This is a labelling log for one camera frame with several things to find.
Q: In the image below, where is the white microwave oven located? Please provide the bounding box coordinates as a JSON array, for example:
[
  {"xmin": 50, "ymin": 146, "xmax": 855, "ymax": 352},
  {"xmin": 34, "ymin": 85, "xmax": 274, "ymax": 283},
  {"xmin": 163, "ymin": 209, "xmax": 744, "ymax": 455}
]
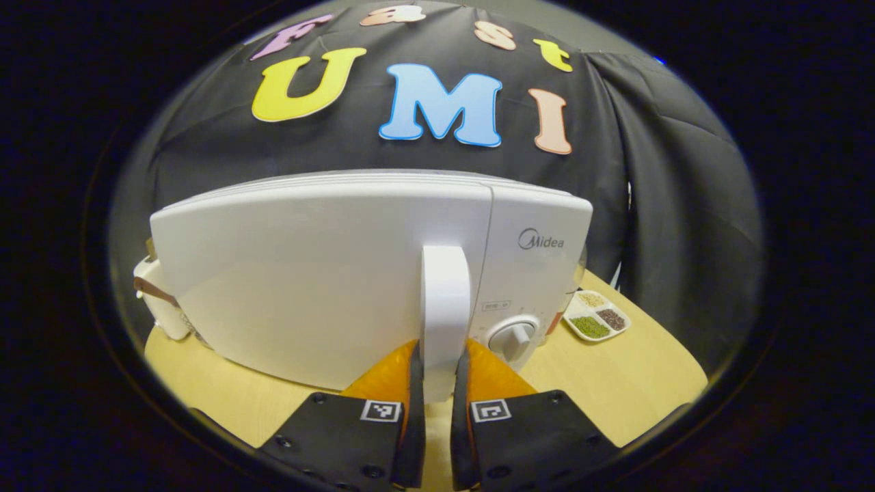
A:
[{"xmin": 149, "ymin": 169, "xmax": 594, "ymax": 404}]

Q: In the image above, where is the white toaster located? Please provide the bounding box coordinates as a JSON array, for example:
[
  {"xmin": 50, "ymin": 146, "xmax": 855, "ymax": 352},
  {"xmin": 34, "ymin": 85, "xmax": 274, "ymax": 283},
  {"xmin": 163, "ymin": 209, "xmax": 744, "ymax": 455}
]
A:
[{"xmin": 133, "ymin": 239, "xmax": 193, "ymax": 341}]

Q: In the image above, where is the black backdrop cloth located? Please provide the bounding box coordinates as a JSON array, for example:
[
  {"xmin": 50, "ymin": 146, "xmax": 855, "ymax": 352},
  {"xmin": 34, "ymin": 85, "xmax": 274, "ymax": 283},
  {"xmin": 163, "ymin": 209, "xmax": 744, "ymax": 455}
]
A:
[{"xmin": 109, "ymin": 0, "xmax": 763, "ymax": 373}]

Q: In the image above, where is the white divided dish of beans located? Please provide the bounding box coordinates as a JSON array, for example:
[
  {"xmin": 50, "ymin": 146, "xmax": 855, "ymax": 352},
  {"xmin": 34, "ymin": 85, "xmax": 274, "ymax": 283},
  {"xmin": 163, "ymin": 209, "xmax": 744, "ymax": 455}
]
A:
[{"xmin": 562, "ymin": 290, "xmax": 631, "ymax": 342}]

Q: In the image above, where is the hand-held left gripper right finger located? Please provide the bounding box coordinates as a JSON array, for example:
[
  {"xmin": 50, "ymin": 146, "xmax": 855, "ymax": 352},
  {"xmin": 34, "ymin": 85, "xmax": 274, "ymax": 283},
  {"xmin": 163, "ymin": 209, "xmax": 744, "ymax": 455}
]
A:
[{"xmin": 451, "ymin": 338, "xmax": 619, "ymax": 492}]

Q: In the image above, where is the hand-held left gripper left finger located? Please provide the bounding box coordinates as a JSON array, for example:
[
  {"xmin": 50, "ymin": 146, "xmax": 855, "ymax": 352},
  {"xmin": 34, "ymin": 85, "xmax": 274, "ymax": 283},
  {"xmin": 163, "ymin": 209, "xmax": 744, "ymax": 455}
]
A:
[{"xmin": 260, "ymin": 340, "xmax": 426, "ymax": 492}]

